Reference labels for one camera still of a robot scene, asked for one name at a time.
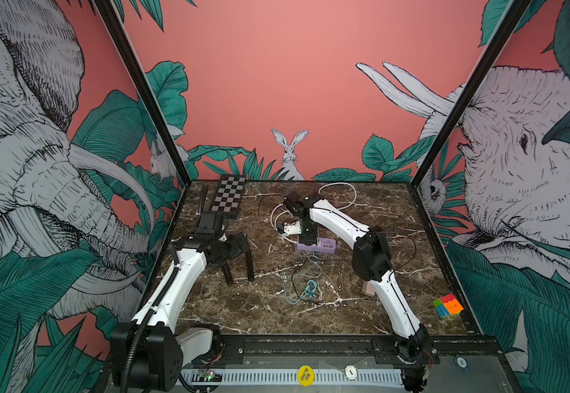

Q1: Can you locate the white slotted rail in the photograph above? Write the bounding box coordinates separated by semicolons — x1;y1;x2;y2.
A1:
182;368;404;387

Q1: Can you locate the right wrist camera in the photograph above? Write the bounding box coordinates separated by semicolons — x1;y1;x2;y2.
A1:
277;220;302;237

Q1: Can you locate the teal usb cable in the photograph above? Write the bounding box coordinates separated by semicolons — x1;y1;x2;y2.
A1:
278;254;322;306

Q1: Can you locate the white power strip cord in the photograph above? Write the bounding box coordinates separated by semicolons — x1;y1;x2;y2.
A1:
269;182;358;242

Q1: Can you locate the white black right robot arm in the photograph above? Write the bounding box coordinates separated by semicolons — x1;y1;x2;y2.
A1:
284;192;435;365

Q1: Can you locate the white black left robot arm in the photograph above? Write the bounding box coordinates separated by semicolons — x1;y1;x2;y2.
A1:
109;211;251;392

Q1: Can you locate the thin black cable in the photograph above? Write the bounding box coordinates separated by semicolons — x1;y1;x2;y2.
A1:
257;193;418;301

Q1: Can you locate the black white checkerboard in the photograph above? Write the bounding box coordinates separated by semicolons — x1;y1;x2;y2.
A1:
210;175;247;219

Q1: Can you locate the purple power strip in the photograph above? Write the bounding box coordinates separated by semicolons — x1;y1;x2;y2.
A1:
296;237;337;254

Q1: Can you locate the pink cube block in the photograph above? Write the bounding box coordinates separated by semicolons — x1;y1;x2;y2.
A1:
362;282;376;297

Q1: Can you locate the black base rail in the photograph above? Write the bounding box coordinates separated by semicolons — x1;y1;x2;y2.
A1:
205;335;507;367

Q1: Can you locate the multicolour puzzle cube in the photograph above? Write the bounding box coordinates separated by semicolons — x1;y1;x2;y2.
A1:
433;294;464;319

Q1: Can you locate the yellow round sticker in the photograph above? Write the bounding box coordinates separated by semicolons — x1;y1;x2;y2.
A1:
297;365;315;386

